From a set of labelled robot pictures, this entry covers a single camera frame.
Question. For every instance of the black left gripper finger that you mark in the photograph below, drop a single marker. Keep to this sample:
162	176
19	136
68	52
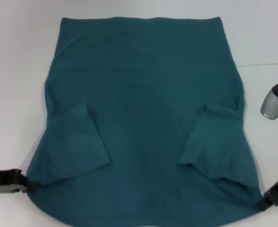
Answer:
31	185

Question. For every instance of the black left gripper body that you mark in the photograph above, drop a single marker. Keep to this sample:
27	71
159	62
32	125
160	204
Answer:
4	180

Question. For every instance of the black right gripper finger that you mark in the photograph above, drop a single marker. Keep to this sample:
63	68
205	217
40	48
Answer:
273	198
263	203

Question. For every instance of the teal blue shirt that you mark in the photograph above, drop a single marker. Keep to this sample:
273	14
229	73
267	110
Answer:
141	106

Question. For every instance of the silver and black right arm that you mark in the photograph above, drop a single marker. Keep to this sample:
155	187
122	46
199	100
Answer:
271	106

